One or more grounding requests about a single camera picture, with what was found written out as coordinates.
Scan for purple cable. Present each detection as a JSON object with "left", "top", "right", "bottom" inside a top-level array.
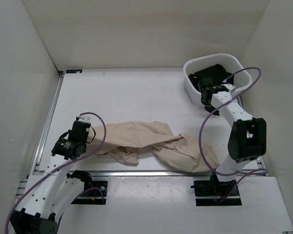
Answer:
[
  {"left": 199, "top": 67, "right": 269, "bottom": 203},
  {"left": 4, "top": 112, "right": 107, "bottom": 234}
]

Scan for blue corner label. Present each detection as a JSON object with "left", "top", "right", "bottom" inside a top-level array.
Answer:
[{"left": 65, "top": 69, "right": 83, "bottom": 74}]

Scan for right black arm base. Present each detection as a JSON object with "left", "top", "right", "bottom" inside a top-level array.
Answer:
[{"left": 191, "top": 175, "right": 242, "bottom": 207}]

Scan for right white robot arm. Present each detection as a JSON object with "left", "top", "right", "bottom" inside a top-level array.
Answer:
[{"left": 198, "top": 77, "right": 267, "bottom": 195}]

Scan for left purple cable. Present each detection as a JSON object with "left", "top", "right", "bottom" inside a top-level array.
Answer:
[{"left": 4, "top": 112, "right": 107, "bottom": 234}]

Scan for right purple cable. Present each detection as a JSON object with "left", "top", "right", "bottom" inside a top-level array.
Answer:
[{"left": 199, "top": 67, "right": 269, "bottom": 203}]

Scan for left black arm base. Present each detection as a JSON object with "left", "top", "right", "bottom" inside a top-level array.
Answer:
[{"left": 67, "top": 170, "right": 108, "bottom": 205}]

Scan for beige trousers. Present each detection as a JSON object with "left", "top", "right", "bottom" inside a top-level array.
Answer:
[{"left": 88, "top": 121, "right": 220, "bottom": 173}]

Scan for white plastic basket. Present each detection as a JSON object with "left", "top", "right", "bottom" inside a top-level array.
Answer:
[{"left": 183, "top": 53, "right": 253, "bottom": 108}]

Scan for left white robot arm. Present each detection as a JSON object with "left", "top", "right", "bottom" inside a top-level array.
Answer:
[{"left": 6, "top": 117, "right": 93, "bottom": 234}]

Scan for black trousers in basket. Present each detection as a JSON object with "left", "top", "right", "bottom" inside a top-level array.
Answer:
[{"left": 188, "top": 64, "right": 232, "bottom": 85}]

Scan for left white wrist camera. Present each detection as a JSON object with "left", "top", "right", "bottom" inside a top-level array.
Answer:
[{"left": 76, "top": 116, "right": 91, "bottom": 124}]

